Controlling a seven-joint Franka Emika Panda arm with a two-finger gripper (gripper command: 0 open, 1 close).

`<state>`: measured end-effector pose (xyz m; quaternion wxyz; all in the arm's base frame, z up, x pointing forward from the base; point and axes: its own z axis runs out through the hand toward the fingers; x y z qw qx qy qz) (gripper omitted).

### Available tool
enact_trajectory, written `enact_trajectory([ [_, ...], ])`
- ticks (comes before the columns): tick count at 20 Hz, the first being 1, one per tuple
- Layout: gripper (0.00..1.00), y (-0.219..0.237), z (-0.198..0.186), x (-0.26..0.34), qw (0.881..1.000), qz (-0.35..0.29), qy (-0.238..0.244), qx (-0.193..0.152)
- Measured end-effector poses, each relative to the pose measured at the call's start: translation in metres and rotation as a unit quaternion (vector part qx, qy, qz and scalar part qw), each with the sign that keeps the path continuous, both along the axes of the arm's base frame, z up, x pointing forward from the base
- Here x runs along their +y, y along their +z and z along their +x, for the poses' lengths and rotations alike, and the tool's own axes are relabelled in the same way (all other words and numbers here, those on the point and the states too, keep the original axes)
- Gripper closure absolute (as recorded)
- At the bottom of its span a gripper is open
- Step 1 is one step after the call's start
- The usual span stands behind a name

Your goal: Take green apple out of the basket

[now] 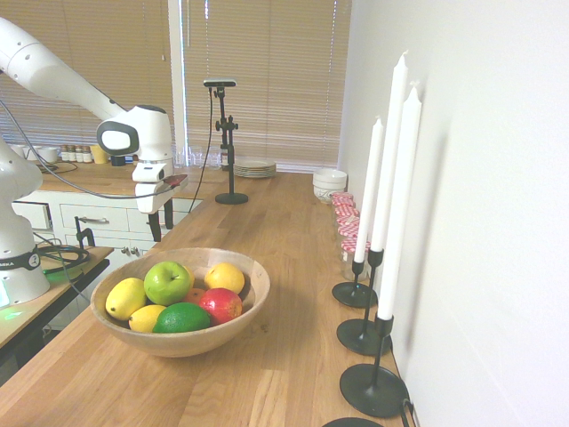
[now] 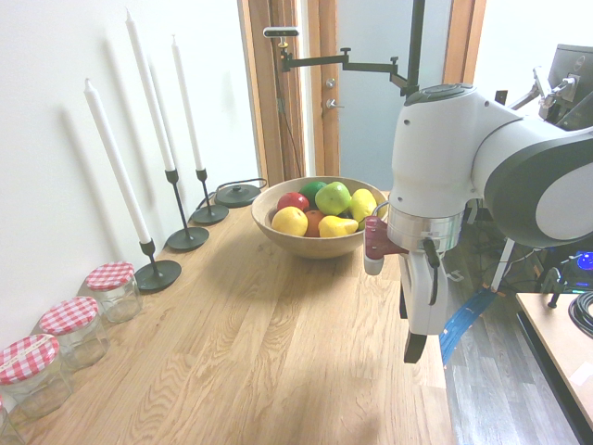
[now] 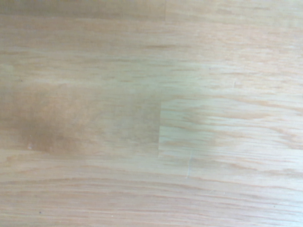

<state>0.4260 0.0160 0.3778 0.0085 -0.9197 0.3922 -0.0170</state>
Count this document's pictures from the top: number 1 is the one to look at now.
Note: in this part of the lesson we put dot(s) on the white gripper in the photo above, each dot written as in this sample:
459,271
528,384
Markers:
151,195

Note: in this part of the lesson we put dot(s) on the green apple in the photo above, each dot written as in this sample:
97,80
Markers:
166,282

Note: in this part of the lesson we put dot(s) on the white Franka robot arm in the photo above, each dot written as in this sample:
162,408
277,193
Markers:
44,71

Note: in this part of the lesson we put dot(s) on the red apple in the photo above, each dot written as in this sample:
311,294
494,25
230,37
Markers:
221,306

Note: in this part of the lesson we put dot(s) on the white drawer cabinet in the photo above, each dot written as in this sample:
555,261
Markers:
102,220

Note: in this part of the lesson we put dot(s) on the clear drinking glass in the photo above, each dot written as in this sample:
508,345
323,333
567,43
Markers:
180,158
200,155
215,158
190,156

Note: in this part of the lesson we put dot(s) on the black cup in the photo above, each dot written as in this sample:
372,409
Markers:
117,161

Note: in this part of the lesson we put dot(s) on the black clamp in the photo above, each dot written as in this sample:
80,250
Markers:
84,233

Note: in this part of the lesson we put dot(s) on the small orange tangerine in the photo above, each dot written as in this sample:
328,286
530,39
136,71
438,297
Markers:
194,295

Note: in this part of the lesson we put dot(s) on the yellow orange round fruit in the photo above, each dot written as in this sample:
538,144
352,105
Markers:
224,278

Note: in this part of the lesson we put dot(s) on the large yellow lemon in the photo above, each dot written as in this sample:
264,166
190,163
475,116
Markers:
125,299

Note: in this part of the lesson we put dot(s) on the yellow mug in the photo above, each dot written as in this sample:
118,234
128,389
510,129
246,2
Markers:
100,155

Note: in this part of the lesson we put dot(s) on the green lime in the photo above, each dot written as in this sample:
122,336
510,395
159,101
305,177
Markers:
182,319

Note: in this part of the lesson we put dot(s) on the small yellow lemon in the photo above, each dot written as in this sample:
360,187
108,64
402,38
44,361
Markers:
144,319

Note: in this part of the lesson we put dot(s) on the spice jar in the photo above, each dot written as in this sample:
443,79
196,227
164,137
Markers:
72,154
65,153
87,154
79,154

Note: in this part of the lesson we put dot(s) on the stack of white plates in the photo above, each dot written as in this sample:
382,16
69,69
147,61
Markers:
254,169

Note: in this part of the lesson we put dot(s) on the wooden fruit bowl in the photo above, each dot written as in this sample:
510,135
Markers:
195,340

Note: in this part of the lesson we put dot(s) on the white cup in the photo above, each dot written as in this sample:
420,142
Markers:
48,155

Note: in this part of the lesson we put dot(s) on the stack of white bowls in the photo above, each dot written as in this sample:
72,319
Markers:
330,183

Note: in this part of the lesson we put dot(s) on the wide brown window blind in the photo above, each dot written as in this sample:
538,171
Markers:
275,89

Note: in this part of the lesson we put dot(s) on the narrow brown window blind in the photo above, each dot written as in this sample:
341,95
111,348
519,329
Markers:
111,53

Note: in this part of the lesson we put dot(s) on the glass jar red checked lid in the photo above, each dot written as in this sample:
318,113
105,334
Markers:
349,262
347,221
345,206
350,232
342,196

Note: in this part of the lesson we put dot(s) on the low black candle holder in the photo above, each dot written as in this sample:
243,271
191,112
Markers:
353,295

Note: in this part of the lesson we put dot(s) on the short white candle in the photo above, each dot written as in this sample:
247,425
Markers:
370,191

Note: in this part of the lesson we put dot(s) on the tall black candle holder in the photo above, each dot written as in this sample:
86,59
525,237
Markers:
373,393
362,340

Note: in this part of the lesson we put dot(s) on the medium white candle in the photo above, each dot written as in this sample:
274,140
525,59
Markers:
400,213

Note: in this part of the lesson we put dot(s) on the tallest white candle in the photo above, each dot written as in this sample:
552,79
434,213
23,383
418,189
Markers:
391,155

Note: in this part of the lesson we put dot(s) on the black round holder base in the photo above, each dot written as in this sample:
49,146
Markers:
353,423

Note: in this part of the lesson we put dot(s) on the dark red wrist camera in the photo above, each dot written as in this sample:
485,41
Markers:
177,180

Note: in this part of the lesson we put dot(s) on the black camera stand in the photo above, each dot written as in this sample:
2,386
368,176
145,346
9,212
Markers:
230,178

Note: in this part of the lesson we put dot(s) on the black stereo camera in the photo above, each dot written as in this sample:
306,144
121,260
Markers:
220,83

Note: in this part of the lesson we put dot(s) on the wooden robot table black frame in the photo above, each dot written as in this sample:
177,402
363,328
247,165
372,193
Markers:
26,318

